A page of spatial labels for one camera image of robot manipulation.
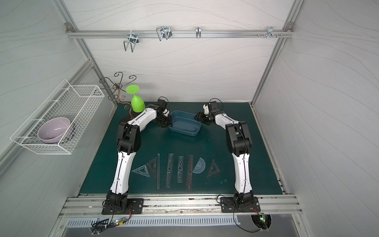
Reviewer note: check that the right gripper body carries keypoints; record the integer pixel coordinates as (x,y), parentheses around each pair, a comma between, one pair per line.
(203,117)

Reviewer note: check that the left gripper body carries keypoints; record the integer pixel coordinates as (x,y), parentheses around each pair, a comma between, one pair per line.
(164,120)

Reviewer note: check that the blue plastic storage box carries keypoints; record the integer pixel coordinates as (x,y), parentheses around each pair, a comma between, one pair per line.
(185,123)

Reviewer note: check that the thin clear straight ruler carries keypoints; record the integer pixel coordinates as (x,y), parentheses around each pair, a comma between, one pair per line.
(158,171)

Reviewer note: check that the long clear stencil ruler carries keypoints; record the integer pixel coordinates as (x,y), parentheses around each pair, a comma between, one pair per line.
(168,179)

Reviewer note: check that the short clear stencil ruler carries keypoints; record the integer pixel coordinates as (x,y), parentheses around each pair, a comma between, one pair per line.
(180,169)

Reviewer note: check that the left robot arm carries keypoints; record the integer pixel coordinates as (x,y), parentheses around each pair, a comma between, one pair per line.
(128,143)

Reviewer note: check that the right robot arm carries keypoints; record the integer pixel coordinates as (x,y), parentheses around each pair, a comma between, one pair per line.
(239,143)

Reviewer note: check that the green plastic goblet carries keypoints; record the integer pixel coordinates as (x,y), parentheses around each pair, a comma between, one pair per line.
(137,103)

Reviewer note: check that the brown stencil ruler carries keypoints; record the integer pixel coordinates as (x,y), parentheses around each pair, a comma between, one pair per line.
(189,173)

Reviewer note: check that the clear protractor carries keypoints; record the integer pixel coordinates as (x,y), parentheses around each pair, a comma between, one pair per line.
(199,167)

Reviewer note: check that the brown tall triangle ruler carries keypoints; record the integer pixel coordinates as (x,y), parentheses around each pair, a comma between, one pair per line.
(152,167)

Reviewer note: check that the clear small triangle ruler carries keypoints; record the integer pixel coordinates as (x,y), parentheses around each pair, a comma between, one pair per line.
(143,170)

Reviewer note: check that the brown small triangle ruler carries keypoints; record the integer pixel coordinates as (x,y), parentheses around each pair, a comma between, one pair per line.
(213,170)

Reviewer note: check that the metal double hook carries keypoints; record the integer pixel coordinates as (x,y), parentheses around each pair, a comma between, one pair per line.
(132,40)

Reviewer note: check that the small metal hook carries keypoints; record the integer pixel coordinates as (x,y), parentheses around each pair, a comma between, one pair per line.
(198,32)

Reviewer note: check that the metal hook right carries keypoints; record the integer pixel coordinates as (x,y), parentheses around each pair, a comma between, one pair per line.
(270,34)

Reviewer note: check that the purple bowl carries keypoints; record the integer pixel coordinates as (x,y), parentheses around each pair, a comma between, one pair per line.
(53,130)

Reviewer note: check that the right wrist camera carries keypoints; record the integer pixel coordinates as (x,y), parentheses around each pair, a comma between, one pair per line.
(211,108)

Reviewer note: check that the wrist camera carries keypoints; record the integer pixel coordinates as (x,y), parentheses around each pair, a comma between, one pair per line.
(211,108)
(163,109)

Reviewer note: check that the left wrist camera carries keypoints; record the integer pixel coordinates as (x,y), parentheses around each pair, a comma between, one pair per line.
(163,109)

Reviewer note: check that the metal wire cup stand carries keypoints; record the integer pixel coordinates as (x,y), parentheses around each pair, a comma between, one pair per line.
(118,88)

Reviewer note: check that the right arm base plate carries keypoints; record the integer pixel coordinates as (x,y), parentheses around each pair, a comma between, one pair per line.
(230,205)

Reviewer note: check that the metal wire hook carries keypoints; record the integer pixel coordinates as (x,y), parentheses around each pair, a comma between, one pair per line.
(163,32)

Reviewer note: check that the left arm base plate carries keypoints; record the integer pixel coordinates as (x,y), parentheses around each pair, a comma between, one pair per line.
(136,206)

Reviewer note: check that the white wire basket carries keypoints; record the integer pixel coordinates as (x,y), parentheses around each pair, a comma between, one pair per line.
(78,103)

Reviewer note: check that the aluminium top rail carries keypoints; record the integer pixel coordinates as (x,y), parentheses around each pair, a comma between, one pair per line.
(176,34)

